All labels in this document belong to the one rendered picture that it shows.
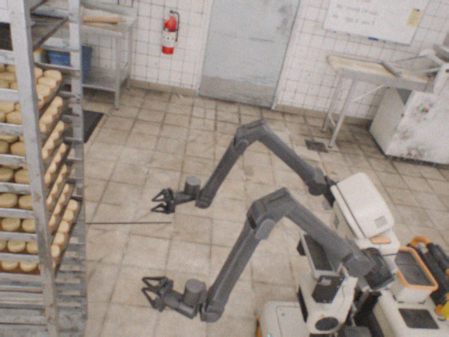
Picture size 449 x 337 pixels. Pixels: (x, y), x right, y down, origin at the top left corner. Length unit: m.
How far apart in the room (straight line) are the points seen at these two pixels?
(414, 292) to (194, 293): 0.98
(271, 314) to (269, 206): 1.24
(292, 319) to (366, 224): 0.98
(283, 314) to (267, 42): 3.53
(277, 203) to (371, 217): 0.44
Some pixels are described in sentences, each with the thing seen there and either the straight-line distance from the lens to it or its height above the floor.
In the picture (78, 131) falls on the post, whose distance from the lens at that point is 1.50.
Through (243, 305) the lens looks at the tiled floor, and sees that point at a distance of 2.60.
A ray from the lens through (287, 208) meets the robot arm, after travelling 1.09.
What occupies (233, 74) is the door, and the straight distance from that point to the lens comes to 5.09.
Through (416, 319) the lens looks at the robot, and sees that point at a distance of 1.85.
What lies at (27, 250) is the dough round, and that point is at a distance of 1.38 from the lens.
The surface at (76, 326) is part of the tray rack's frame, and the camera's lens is 2.26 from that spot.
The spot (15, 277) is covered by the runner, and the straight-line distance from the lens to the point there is 1.41.
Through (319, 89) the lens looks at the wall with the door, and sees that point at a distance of 5.28.
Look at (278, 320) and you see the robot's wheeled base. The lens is 2.24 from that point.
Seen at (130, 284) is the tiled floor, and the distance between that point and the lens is 2.59.
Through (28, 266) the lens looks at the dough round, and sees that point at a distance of 1.42.
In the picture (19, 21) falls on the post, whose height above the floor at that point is 1.77.
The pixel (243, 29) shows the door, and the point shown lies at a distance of 4.94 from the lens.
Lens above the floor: 2.01
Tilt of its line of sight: 33 degrees down
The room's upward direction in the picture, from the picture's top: 12 degrees clockwise
